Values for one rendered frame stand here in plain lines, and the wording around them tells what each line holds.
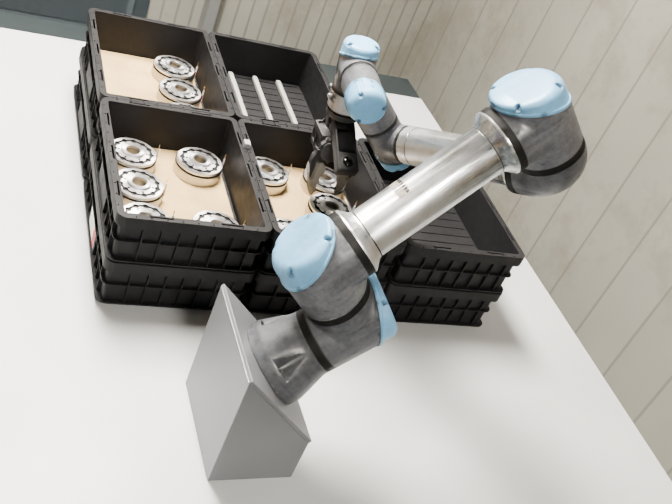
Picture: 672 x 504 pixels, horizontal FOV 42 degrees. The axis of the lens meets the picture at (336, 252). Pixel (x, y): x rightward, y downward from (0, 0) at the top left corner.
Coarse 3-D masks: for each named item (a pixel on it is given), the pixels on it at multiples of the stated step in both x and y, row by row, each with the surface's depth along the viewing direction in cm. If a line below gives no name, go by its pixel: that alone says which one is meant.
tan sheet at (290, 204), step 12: (288, 168) 208; (300, 168) 210; (288, 180) 204; (288, 192) 200; (300, 192) 202; (276, 204) 195; (288, 204) 197; (300, 204) 198; (348, 204) 205; (276, 216) 192; (288, 216) 193; (300, 216) 195
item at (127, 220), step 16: (176, 112) 191; (192, 112) 193; (112, 144) 173; (240, 144) 190; (112, 160) 169; (112, 176) 165; (112, 192) 163; (256, 192) 178; (112, 208) 162; (128, 224) 159; (144, 224) 160; (160, 224) 161; (176, 224) 162; (192, 224) 163; (208, 224) 164; (224, 224) 166; (256, 240) 170
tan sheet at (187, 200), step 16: (160, 160) 192; (160, 176) 188; (176, 176) 190; (176, 192) 186; (192, 192) 188; (208, 192) 190; (224, 192) 192; (160, 208) 180; (176, 208) 181; (192, 208) 183; (208, 208) 185; (224, 208) 187
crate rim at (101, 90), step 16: (128, 16) 216; (96, 32) 205; (96, 48) 199; (208, 48) 218; (96, 64) 194; (96, 80) 192; (112, 96) 186; (224, 96) 203; (208, 112) 195; (224, 112) 198
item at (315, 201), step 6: (312, 198) 196; (318, 198) 198; (324, 198) 198; (330, 198) 199; (336, 198) 200; (312, 204) 194; (318, 204) 195; (342, 204) 198; (312, 210) 193; (318, 210) 193; (324, 210) 194; (342, 210) 197; (348, 210) 197
